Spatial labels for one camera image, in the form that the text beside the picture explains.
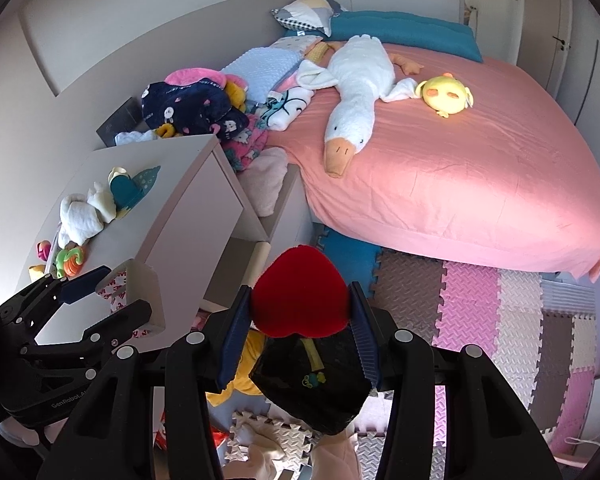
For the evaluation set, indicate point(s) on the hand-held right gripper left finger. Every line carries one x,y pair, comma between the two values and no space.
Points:
232,340

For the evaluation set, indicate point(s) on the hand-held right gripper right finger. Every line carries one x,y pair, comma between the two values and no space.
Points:
365,340

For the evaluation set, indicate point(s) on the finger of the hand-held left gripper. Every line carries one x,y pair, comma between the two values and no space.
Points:
87,280
125,317

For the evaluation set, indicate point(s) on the orange green toy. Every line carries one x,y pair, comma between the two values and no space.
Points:
70,260

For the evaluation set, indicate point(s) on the white red print carton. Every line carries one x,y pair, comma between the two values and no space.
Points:
142,285

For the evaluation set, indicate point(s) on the small yellow toy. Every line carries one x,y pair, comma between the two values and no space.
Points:
37,272

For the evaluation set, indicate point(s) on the black plastic bag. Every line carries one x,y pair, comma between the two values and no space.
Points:
310,385

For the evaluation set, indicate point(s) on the red heart plush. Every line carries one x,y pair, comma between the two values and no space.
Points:
300,290

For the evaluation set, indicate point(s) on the yellow star plush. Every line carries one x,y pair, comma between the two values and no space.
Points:
245,385

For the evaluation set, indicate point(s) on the pink toy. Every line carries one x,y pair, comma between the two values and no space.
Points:
44,250

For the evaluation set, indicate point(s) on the small white plush toy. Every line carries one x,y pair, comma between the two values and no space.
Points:
80,217

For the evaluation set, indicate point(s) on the loose white foam mat pieces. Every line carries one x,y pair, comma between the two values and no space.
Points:
275,435

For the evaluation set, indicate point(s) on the foam puzzle floor mat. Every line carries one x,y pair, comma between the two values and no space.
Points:
470,300

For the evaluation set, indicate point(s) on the white nightstand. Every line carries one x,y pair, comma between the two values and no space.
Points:
180,210

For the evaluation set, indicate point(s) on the beige cloth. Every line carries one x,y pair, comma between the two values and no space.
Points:
335,455

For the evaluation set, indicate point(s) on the red packet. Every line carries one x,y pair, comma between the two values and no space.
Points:
162,437

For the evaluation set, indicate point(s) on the light blue cloth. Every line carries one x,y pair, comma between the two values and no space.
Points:
135,137

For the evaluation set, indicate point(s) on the black box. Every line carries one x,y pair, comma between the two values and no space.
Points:
120,122

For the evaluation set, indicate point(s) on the pale pink fluffy blanket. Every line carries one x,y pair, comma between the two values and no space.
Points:
265,180

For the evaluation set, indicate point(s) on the pink kitten print blanket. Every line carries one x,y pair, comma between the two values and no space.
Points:
245,147

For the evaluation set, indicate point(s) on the bed with pink sheet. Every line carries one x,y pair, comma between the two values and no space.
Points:
455,160

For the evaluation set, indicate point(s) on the navy printed blanket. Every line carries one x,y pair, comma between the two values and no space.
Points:
190,102

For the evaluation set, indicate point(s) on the pink plush cloth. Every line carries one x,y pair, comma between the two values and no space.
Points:
190,76

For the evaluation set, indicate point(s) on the yellow plush toy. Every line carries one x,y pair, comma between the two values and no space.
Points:
235,95

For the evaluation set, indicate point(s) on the white cartoon print cloth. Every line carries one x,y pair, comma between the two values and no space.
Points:
290,107

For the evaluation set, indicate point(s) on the white goose plush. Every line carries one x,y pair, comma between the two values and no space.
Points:
355,90

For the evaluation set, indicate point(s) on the yellow chick plush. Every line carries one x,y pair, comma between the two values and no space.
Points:
445,95

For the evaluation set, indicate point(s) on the light blue dotted blanket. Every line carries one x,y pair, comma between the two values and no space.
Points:
265,67

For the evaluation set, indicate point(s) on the yellow dotted pillow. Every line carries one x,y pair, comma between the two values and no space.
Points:
320,50

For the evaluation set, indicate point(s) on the pastel printed cushion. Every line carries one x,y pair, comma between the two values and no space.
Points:
300,42

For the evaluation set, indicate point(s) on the teal pillow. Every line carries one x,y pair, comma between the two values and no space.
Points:
405,27

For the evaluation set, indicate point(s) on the grey yellow patterned pillow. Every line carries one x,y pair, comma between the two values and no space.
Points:
305,12

